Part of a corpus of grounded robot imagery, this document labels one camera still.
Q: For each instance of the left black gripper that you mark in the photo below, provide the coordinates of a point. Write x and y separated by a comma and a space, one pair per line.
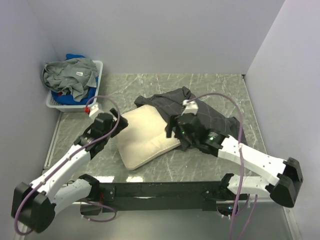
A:
122, 123

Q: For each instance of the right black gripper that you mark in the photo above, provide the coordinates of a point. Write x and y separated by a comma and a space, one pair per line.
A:
172, 119

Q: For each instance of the dark grey checked pillowcase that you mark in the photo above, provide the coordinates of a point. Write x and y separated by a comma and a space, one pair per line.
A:
171, 103

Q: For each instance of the cream pillow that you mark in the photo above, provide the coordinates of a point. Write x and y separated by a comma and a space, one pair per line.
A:
144, 138

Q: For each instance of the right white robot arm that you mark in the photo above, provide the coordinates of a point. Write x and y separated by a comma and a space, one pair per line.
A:
278, 178

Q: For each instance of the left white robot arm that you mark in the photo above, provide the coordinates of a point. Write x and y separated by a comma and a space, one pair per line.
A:
35, 205

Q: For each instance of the grey crumpled cloth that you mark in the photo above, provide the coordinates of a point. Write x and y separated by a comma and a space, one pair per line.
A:
73, 77

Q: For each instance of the white laundry basket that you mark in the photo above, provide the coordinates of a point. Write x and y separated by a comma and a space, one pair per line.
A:
51, 103

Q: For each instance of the black base beam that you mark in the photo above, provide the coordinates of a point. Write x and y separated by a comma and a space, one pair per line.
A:
146, 196

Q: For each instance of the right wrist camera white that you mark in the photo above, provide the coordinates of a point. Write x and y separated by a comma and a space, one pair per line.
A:
190, 107

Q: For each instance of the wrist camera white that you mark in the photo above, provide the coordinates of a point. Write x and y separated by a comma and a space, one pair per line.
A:
190, 107
94, 110

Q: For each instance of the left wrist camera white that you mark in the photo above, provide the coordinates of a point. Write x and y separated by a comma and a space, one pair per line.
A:
94, 110

